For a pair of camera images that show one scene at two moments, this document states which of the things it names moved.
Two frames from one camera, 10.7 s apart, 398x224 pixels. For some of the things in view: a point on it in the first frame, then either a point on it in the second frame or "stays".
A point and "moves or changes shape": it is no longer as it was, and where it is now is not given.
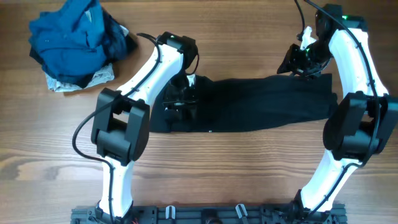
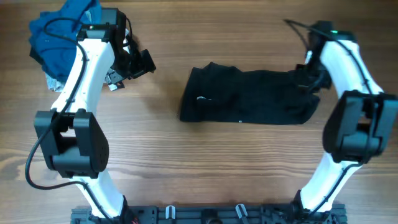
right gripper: (290, 63) -> (323, 83)
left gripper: (189, 100) -> (113, 77)
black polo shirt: (188, 102) moves or changes shape
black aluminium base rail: (267, 214) stays
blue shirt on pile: (71, 39) stays
